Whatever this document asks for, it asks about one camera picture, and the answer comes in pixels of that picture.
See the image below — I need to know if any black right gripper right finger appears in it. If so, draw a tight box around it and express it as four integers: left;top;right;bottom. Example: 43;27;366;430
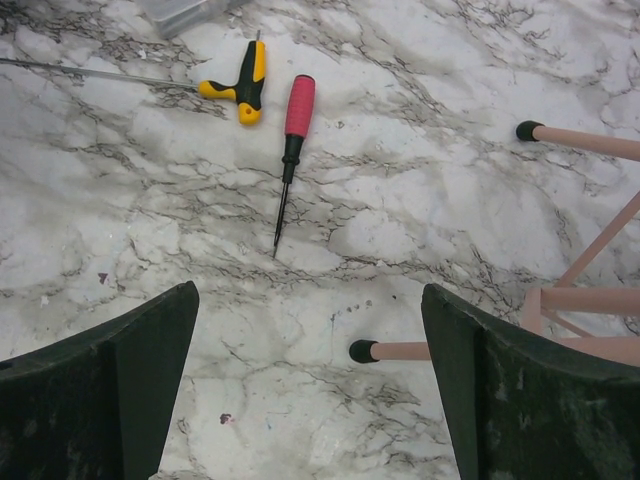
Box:
421;284;639;479

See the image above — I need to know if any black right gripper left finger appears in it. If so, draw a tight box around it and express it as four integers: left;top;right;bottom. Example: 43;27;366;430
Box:
1;281;199;479

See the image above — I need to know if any pink tripod music stand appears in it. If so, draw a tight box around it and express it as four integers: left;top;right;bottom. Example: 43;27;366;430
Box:
348;119;640;364

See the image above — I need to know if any clear plastic screw box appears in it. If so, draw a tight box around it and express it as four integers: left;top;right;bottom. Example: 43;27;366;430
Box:
134;0;247;39

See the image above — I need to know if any yellow black T-handle tool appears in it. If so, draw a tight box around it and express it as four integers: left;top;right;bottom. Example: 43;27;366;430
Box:
1;34;266;126

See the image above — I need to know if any red handled screwdriver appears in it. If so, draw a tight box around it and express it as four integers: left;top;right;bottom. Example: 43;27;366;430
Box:
273;74;316;256

